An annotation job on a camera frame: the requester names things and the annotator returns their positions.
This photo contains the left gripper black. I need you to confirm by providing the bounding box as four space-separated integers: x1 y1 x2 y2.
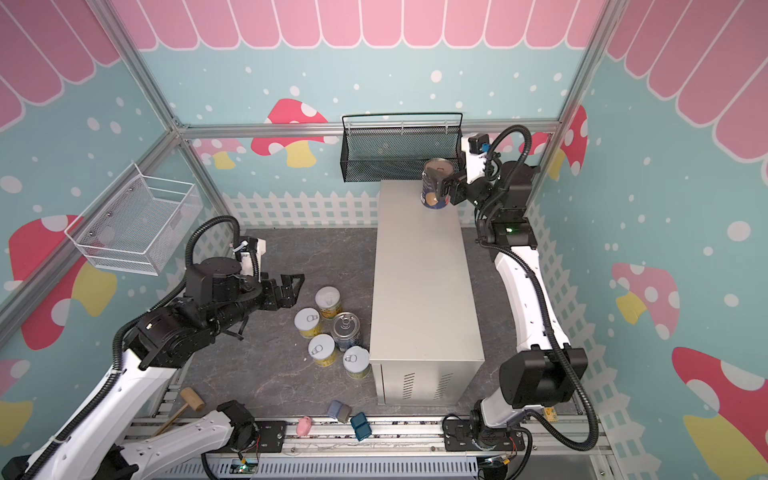
207 270 305 337

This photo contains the dark blue tall can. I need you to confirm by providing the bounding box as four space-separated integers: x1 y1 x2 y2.
421 158 455 209

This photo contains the yellow can white lid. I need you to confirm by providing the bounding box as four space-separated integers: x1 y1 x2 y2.
294 307 323 339
308 334 338 368
343 346 371 380
315 286 343 319

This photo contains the blue can pink lid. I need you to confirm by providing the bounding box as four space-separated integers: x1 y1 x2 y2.
331 312 361 352

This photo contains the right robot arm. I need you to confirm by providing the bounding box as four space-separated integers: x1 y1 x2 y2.
424 124 599 452

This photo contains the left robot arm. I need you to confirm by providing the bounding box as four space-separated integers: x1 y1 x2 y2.
1 215 306 479

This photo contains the grey metal cabinet counter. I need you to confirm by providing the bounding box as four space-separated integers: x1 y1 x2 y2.
369 180 485 406

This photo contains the grey purple toy block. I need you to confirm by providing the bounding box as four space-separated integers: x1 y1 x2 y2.
327 400 352 423

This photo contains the pink toy block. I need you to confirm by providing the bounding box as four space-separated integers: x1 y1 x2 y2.
296 416 313 438

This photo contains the wooden mallet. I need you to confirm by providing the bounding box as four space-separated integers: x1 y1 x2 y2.
152 387 206 437

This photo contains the teal toy block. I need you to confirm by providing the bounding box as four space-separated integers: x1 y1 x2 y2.
350 412 372 442

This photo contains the small wooden block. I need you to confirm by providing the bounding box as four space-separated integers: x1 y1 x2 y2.
543 407 558 422

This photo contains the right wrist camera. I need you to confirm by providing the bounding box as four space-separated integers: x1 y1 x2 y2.
466 134 490 155

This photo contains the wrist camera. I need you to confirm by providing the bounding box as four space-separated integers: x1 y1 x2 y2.
233 237 267 275
466 134 490 155

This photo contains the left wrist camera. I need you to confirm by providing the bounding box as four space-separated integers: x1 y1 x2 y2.
233 237 267 275

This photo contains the black wire mesh basket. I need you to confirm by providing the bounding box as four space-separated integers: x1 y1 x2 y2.
340 112 463 183

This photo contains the white wire mesh basket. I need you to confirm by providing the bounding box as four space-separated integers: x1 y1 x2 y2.
64 164 203 276

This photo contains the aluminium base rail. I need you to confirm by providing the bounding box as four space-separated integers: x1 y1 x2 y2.
160 416 624 479

